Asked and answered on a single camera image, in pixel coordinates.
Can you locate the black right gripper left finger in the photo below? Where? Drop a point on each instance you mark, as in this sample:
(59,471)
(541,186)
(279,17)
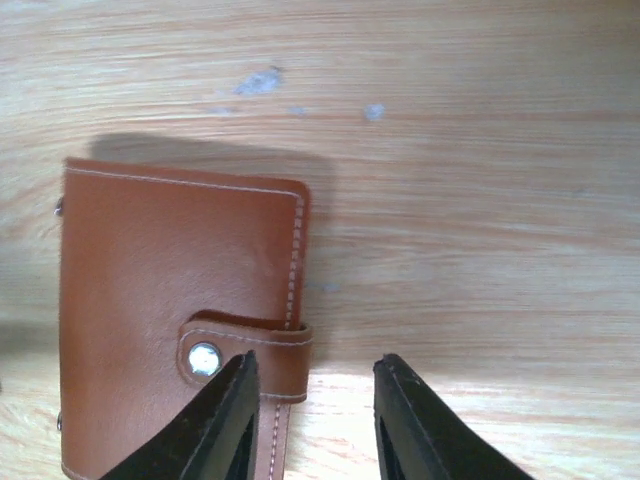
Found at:
(214,437)

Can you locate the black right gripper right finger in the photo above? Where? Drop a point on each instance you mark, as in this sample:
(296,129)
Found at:
(420,437)

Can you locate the brown leather card holder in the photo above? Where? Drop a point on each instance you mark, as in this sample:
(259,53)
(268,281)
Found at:
(166,275)

